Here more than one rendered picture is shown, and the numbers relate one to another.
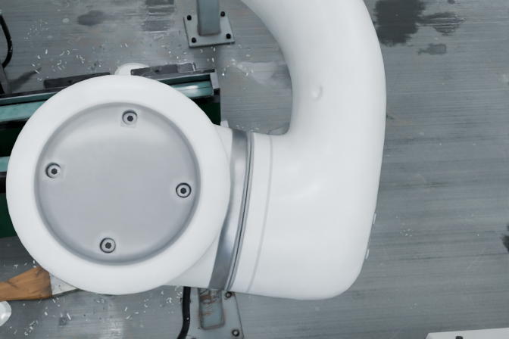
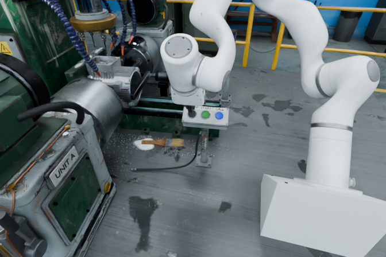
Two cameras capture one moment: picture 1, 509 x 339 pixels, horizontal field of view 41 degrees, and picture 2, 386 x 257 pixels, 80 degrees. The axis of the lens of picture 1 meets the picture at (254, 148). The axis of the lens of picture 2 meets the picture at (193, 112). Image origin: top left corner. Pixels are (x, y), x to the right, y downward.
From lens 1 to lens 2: 0.33 m
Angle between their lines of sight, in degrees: 21
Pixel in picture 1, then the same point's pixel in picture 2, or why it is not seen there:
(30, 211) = (163, 48)
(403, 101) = (276, 124)
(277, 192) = (207, 61)
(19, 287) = (157, 141)
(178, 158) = (189, 45)
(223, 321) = (207, 162)
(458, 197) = (286, 150)
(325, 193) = (216, 62)
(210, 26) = (225, 97)
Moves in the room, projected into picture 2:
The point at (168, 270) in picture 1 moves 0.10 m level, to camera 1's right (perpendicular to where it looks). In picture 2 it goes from (182, 61) to (229, 67)
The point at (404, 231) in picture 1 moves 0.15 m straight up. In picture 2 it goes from (266, 154) to (273, 128)
